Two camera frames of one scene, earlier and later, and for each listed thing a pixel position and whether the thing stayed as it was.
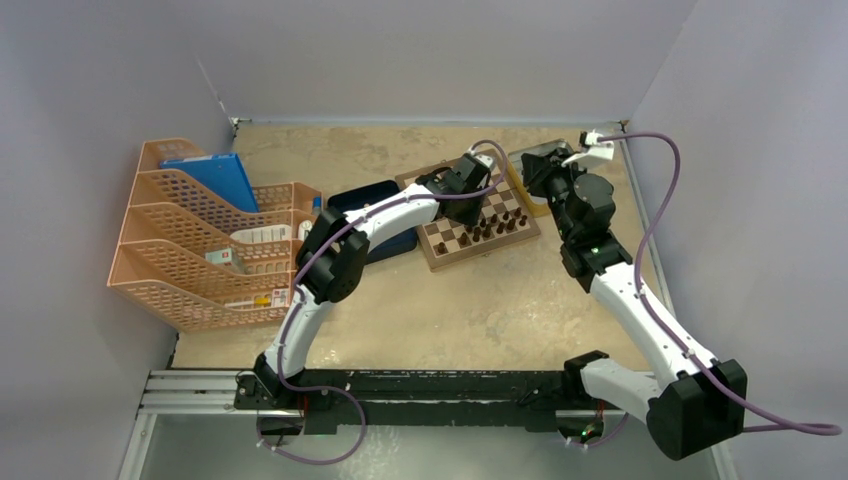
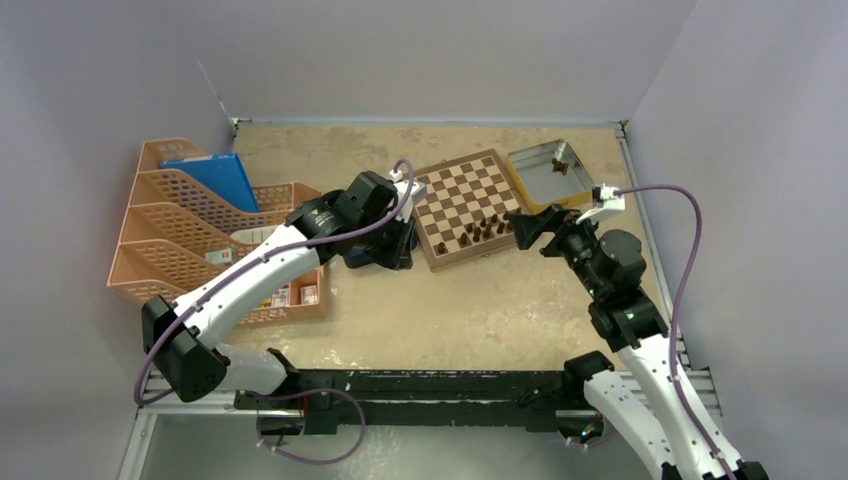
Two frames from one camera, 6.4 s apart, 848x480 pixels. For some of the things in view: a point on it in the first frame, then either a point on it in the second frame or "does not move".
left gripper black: [470, 220] -> [398, 255]
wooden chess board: [506, 223] does not move
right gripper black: [539, 170] -> [555, 220]
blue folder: [222, 171] does not move
